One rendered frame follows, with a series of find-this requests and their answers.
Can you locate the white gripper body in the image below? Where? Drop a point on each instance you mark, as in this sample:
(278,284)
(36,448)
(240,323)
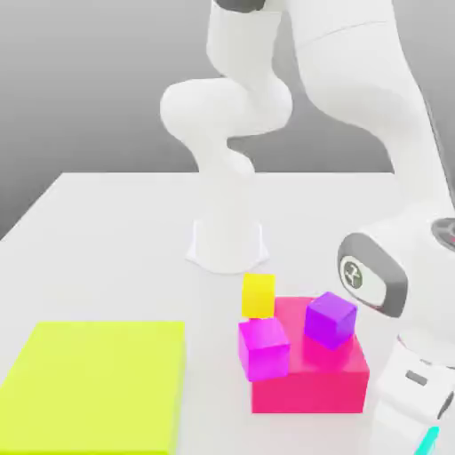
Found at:
(394,433)

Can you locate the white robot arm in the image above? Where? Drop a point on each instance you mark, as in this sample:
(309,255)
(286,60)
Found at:
(359,106)

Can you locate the small purple cube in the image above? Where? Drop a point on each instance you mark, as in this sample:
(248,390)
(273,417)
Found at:
(328,320)

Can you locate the small magenta cube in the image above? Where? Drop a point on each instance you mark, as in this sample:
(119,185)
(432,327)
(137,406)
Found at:
(263,350)

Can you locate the small yellow cube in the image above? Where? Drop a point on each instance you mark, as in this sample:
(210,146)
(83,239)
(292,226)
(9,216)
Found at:
(258,295)

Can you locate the large pink box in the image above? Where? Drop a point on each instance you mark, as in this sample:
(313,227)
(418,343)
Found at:
(309,391)

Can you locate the large yellow-green box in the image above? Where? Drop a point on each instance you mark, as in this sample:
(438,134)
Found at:
(92,387)

